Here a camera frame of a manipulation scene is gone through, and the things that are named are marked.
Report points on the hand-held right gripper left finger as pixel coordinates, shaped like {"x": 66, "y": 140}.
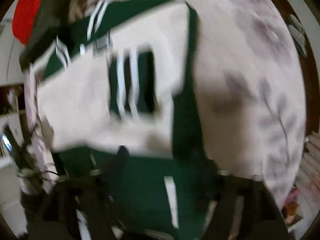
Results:
{"x": 121, "y": 155}

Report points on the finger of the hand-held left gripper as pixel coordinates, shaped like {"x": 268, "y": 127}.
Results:
{"x": 22, "y": 153}

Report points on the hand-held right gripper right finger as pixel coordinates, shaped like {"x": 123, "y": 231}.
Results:
{"x": 226, "y": 186}

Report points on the green and white varsity jacket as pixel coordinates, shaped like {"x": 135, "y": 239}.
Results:
{"x": 82, "y": 100}

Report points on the pink and orange item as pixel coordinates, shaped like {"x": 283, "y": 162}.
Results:
{"x": 292, "y": 206}

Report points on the pink grey floral blanket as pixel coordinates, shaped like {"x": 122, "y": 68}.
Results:
{"x": 237, "y": 55}

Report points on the dark green cloth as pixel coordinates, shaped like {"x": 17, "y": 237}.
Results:
{"x": 50, "y": 17}

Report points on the red cloth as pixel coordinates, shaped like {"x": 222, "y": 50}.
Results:
{"x": 27, "y": 12}

